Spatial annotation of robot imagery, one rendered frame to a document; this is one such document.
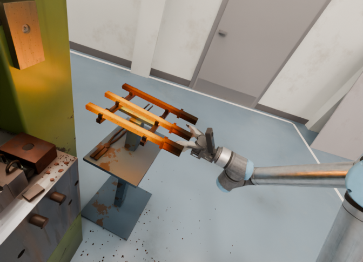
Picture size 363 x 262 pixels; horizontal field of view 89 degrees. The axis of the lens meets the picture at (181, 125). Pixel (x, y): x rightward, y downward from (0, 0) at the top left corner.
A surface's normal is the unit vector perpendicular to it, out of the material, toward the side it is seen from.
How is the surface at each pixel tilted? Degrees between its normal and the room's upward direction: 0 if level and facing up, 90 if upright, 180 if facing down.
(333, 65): 90
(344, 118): 74
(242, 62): 90
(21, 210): 0
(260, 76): 90
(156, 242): 0
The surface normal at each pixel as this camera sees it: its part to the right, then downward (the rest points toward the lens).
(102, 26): -0.05, 0.64
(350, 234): -0.93, -0.02
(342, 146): 0.04, 0.41
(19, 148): 0.31, -0.72
